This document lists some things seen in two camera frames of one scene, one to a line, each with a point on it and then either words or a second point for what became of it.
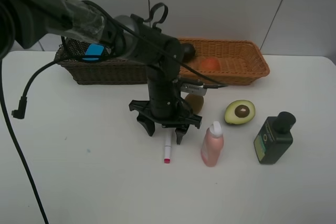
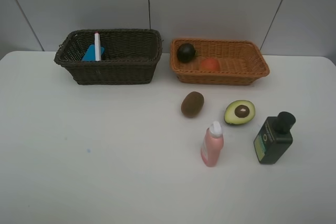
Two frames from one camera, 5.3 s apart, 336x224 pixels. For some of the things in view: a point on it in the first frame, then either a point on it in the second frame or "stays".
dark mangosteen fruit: x=187 y=51 stays
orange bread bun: x=210 y=64 stays
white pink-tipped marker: x=168 y=146 → x=97 y=46
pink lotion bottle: x=212 y=144 stays
